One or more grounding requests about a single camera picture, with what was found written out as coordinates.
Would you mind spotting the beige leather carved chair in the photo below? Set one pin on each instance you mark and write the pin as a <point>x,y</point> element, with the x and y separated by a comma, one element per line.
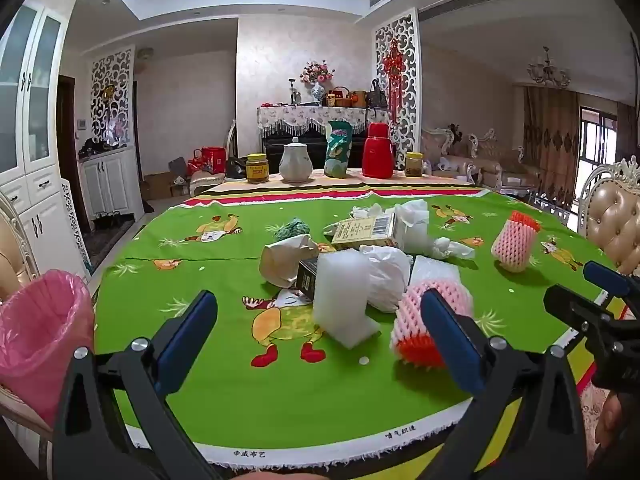
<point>615,220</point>
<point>10,260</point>

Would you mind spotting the white ceramic teapot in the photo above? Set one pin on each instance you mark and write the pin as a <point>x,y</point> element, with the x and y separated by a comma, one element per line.
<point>295,162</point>

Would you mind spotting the cream dining chair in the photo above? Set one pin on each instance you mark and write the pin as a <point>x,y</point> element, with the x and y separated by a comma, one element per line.
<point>207,182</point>

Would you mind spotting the chandelier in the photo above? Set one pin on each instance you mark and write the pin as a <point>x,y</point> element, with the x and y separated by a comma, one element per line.
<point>547,72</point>

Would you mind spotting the white plastic bag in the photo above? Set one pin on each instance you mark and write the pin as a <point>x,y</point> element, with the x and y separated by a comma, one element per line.
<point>387,275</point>

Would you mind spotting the tall white cabinet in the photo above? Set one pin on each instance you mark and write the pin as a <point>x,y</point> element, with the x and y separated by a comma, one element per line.
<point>35,110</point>

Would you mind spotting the black handbag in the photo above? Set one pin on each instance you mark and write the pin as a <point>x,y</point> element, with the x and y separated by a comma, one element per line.
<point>378,97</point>

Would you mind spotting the cardboard box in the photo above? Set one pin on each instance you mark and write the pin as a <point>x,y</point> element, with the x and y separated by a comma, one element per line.
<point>157,186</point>

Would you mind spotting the white foam block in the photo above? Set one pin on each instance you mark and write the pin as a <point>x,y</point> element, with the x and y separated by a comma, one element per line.
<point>340,290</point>

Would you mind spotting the red gift bag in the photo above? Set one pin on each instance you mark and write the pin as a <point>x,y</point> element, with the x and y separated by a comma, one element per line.
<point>195,162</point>

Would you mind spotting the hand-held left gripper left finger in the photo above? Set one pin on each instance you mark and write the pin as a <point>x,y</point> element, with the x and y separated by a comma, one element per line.
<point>187,340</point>

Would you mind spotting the red gift box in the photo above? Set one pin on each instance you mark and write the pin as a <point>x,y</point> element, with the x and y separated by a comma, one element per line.
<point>214,160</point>

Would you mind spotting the red knot ornament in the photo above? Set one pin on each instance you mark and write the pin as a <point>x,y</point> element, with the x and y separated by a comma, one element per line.
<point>394,70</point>

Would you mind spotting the green printed tablecloth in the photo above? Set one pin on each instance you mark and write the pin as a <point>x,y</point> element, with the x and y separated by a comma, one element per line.
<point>210,260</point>

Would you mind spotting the dark doormat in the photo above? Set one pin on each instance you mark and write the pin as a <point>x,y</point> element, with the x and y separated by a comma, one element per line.
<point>107,240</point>

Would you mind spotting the carved beige sofa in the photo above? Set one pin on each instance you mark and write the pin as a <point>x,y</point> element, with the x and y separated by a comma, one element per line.
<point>490,157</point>

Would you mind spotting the lace piano cover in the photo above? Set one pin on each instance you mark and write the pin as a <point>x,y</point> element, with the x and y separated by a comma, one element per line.
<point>300,115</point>

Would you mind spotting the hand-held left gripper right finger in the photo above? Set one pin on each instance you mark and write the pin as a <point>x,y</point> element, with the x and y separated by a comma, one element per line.
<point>450,345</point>

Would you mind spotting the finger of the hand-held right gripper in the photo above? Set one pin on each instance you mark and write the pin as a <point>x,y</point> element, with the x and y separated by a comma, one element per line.
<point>605,276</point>
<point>575,307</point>

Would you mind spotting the yellow carton box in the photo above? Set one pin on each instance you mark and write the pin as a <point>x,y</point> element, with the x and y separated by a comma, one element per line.
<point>360,232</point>

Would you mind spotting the crumpled white tissue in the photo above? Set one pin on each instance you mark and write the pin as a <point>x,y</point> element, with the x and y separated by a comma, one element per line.
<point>452,249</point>
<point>367,211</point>

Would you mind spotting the green snack bag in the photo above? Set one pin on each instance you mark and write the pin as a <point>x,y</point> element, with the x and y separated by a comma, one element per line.
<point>338,152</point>

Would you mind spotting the flower vase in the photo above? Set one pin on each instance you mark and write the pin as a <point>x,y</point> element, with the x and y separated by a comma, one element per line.
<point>317,80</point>

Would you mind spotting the window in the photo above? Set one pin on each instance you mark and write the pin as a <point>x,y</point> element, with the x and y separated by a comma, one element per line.
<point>597,160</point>

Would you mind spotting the green knitted ball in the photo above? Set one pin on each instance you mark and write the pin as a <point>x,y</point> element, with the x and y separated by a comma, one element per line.
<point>292,230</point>

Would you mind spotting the red thermos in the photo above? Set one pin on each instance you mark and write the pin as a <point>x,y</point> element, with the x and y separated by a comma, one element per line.
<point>377,155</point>

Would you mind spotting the pink foam fruit net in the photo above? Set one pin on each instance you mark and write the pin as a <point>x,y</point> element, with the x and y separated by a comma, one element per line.
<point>410,315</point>
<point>515,245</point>

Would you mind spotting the person's right hand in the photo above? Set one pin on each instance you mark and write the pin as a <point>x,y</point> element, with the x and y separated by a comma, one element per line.
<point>612,420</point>

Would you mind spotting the white shoe cabinet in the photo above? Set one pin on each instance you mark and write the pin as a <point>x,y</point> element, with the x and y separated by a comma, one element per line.
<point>110,180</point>

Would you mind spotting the pink trash bin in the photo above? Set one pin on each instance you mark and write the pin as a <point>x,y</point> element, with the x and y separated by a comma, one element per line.
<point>30,340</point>

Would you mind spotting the small glass jar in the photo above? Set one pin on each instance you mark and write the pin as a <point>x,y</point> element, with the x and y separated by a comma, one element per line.
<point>413,166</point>

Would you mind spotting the white patterned board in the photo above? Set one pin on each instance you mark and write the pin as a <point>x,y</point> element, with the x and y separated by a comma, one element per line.
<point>75,225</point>

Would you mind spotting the small black box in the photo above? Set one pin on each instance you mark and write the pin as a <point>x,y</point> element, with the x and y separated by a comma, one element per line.
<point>306,280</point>

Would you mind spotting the patterned paper bag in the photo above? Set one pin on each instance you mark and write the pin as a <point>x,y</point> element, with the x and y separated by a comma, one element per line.
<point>282,260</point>

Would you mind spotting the white lattice screen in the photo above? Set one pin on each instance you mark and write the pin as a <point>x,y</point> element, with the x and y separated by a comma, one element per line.
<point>112,100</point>
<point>410,85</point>

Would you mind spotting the black piano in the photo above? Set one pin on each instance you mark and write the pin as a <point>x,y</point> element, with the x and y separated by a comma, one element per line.
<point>272,152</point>

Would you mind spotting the brown curtain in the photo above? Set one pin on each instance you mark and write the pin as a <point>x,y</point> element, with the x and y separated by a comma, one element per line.
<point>550,145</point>

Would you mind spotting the white foam wrap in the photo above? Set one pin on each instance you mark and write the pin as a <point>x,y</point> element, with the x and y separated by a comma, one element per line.
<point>412,225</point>

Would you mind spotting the yellow lid glass jar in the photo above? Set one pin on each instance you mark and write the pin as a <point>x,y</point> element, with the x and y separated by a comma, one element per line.
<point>257,169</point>

